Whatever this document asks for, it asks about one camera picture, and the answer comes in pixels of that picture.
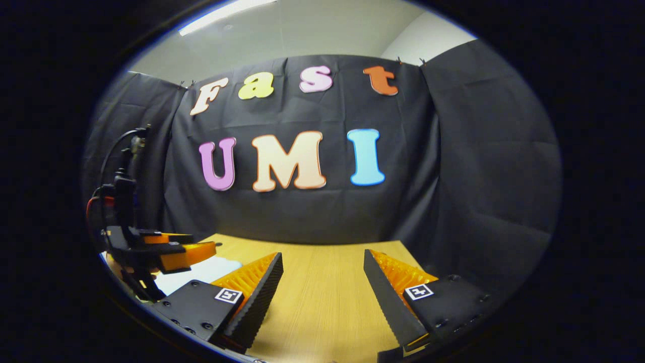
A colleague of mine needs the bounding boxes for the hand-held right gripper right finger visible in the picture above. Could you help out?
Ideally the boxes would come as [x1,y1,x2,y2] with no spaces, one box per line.
[363,249,504,353]

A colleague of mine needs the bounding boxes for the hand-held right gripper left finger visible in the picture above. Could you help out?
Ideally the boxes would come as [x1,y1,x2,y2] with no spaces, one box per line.
[149,252,284,355]

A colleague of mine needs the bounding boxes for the light blue suitcase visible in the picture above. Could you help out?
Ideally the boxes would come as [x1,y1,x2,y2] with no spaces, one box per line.
[151,255,243,297]

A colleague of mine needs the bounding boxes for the black backdrop cloth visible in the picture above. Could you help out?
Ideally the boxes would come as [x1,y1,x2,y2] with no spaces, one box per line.
[83,39,562,298]

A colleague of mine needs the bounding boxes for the red cable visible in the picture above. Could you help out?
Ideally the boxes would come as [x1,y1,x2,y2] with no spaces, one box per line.
[86,196,117,227]

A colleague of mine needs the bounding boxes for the black cable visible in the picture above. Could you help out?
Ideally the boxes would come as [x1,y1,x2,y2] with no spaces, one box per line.
[98,126,152,202]

